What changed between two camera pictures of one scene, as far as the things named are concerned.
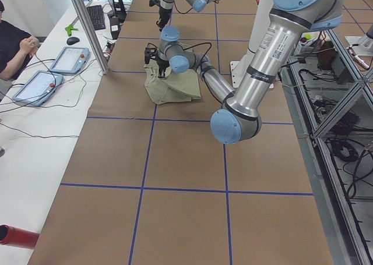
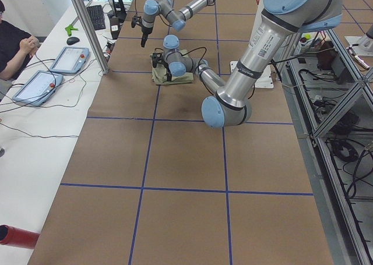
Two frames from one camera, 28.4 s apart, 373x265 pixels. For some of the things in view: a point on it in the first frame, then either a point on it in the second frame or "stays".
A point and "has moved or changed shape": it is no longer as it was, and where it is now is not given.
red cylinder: x=10 y=235 stays
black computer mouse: x=72 y=40 stays
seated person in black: x=17 y=47 stays
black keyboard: x=97 y=17 stays
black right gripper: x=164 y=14 -> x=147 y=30
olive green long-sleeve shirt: x=175 y=87 has moved or changed shape
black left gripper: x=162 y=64 -> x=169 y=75
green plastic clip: x=69 y=28 stays
